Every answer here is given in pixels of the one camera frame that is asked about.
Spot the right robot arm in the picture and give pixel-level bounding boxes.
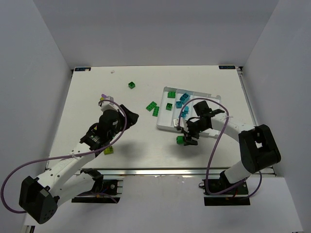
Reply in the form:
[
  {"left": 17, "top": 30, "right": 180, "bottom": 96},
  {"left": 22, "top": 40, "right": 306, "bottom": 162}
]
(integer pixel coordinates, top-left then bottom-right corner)
[{"left": 176, "top": 98, "right": 281, "bottom": 195}]

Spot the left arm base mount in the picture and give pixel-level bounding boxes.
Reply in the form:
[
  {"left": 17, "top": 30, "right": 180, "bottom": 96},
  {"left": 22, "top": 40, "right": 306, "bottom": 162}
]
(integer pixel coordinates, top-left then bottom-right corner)
[{"left": 71, "top": 168, "right": 123, "bottom": 204}]

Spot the dark label sticker right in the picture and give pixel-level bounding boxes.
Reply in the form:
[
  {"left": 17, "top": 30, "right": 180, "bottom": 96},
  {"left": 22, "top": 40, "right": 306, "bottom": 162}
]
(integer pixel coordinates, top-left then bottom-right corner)
[{"left": 218, "top": 65, "right": 236, "bottom": 70}]

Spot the dark label sticker left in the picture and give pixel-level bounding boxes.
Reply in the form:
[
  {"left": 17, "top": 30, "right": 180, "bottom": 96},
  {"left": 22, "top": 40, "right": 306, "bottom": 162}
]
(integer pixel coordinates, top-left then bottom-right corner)
[{"left": 74, "top": 67, "right": 91, "bottom": 72}]

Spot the teal square lego brick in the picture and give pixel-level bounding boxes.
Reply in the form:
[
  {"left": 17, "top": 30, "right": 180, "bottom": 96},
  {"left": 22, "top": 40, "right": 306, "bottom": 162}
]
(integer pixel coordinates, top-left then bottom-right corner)
[{"left": 183, "top": 106, "right": 189, "bottom": 114}]

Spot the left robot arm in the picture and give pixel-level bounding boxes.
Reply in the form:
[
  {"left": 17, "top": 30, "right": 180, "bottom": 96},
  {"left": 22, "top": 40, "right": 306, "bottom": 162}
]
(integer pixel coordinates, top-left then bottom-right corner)
[{"left": 19, "top": 105, "right": 139, "bottom": 224}]

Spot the white compartment tray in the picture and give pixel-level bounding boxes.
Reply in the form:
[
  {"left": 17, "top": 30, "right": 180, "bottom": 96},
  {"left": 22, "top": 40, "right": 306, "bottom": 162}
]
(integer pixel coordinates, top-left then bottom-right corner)
[{"left": 156, "top": 86, "right": 221, "bottom": 138}]

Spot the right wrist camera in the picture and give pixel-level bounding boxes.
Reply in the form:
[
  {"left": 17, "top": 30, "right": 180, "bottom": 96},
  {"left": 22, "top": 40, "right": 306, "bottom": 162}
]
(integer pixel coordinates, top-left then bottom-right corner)
[{"left": 173, "top": 118, "right": 187, "bottom": 131}]

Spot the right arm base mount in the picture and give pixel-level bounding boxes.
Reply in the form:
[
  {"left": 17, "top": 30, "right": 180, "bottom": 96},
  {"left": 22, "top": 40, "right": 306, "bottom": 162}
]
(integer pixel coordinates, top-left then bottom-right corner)
[{"left": 198, "top": 179, "right": 250, "bottom": 206}]

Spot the dark label sticker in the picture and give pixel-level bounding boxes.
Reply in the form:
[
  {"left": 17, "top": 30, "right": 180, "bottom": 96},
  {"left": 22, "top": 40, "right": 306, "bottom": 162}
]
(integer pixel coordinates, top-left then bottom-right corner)
[
  {"left": 74, "top": 67, "right": 91, "bottom": 72},
  {"left": 218, "top": 65, "right": 236, "bottom": 70}
]

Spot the lime 2x2 lego brick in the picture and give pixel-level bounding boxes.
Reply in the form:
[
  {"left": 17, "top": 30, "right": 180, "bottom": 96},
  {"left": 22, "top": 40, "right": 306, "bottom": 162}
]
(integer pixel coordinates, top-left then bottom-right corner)
[{"left": 103, "top": 146, "right": 114, "bottom": 155}]

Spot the teal curved large lego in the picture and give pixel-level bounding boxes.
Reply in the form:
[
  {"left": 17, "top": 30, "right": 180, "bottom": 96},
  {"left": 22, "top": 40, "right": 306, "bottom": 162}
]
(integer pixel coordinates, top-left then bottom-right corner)
[{"left": 179, "top": 93, "right": 190, "bottom": 104}]

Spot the green curved lego brick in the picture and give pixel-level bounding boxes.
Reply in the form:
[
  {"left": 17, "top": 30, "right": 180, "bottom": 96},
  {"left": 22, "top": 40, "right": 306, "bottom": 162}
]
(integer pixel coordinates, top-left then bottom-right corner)
[{"left": 167, "top": 91, "right": 176, "bottom": 99}]

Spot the teal small lego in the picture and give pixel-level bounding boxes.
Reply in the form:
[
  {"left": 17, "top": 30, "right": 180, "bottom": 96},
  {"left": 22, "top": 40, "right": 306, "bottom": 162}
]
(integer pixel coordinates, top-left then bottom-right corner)
[{"left": 175, "top": 101, "right": 183, "bottom": 109}]

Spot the green square lego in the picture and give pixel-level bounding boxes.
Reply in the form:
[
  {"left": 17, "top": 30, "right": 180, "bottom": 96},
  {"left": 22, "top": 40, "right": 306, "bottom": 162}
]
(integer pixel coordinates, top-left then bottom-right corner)
[
  {"left": 128, "top": 82, "right": 136, "bottom": 89},
  {"left": 166, "top": 103, "right": 173, "bottom": 111}
]

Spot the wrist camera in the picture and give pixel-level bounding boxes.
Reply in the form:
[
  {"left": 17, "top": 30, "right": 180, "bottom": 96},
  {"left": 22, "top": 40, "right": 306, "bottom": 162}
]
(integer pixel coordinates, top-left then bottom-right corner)
[
  {"left": 98, "top": 96, "right": 117, "bottom": 112},
  {"left": 173, "top": 118, "right": 187, "bottom": 131}
]

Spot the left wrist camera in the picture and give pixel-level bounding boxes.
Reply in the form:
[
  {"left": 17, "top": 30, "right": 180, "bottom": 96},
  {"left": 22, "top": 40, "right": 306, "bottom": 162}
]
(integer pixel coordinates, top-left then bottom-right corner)
[{"left": 98, "top": 96, "right": 117, "bottom": 112}]

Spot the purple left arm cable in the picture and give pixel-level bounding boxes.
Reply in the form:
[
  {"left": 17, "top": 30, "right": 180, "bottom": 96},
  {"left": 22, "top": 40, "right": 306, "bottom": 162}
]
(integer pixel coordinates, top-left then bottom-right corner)
[{"left": 1, "top": 99, "right": 129, "bottom": 214}]

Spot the green 2x4 lego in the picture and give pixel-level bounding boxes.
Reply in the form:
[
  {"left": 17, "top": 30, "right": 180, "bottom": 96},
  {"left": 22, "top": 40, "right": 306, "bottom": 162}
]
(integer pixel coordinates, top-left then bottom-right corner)
[
  {"left": 146, "top": 101, "right": 157, "bottom": 112},
  {"left": 153, "top": 106, "right": 159, "bottom": 117}
]

